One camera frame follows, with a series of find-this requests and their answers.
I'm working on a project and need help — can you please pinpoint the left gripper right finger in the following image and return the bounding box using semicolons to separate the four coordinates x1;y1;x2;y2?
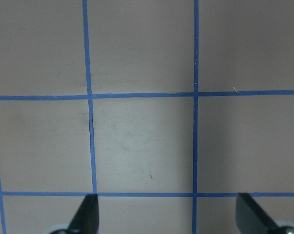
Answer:
235;193;294;234

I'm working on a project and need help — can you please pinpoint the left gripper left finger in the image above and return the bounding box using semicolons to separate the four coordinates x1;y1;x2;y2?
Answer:
48;194;99;234

